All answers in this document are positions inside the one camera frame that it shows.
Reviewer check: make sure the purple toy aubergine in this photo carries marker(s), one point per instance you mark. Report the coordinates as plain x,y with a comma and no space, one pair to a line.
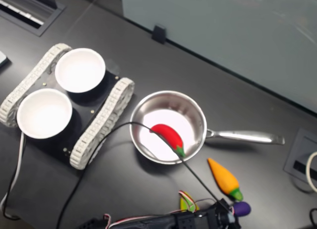
242,208

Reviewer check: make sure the yellow green toy corn cob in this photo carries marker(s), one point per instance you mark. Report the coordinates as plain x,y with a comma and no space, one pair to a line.
184,204

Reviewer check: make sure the orange toy carrot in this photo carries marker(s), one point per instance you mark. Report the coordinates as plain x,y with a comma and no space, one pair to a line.
223,177

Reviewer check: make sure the pale grey putty lump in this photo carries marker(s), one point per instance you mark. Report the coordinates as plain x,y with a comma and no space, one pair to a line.
231,217

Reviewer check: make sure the red toy chilli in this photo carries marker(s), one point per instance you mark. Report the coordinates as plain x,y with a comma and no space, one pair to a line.
169,136

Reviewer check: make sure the small white-tracked vehicle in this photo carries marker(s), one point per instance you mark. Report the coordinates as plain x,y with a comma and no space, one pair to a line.
121,90

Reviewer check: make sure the frosted glass partition panel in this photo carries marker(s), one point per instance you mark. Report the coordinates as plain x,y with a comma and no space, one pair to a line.
223,28

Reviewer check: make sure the white bowl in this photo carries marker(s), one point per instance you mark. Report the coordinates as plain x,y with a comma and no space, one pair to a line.
79,70
44,113

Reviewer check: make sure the black partition bracket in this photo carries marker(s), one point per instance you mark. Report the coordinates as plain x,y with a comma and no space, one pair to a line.
158,33

